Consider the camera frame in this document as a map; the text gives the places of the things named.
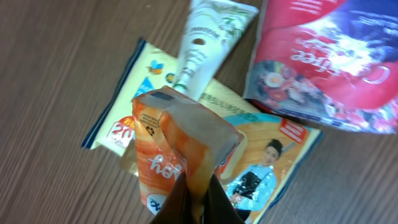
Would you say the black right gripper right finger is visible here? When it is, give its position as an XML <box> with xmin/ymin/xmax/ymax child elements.
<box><xmin>203</xmin><ymin>174</ymin><xmax>244</xmax><ymax>224</ymax></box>

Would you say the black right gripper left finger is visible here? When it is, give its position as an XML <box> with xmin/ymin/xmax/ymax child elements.
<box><xmin>150</xmin><ymin>173</ymin><xmax>190</xmax><ymax>224</ymax></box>

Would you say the yellow snack bag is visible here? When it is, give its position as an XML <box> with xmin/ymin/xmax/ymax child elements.
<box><xmin>82</xmin><ymin>40</ymin><xmax>321</xmax><ymax>223</ymax></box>

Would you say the small orange packet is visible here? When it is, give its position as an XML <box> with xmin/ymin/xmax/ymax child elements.
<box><xmin>132</xmin><ymin>86</ymin><xmax>244</xmax><ymax>214</ymax></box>

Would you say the white bamboo print tube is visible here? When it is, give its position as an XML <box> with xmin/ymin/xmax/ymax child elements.
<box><xmin>172</xmin><ymin>0</ymin><xmax>259</xmax><ymax>100</ymax></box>

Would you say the red purple pad pack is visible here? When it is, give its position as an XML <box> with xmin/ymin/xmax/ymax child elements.
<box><xmin>244</xmin><ymin>0</ymin><xmax>397</xmax><ymax>134</ymax></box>

